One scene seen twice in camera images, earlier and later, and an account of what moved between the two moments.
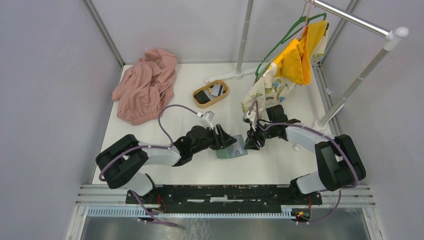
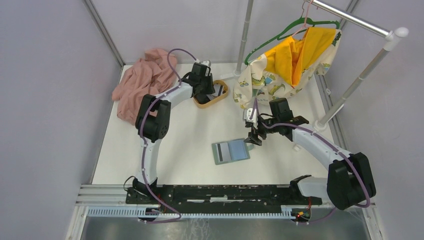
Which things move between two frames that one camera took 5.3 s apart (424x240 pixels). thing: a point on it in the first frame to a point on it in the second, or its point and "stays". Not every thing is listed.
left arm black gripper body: (211, 141) to (207, 84)
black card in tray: (201, 97) stays
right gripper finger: (251, 135) stays
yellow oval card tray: (204, 105) stays
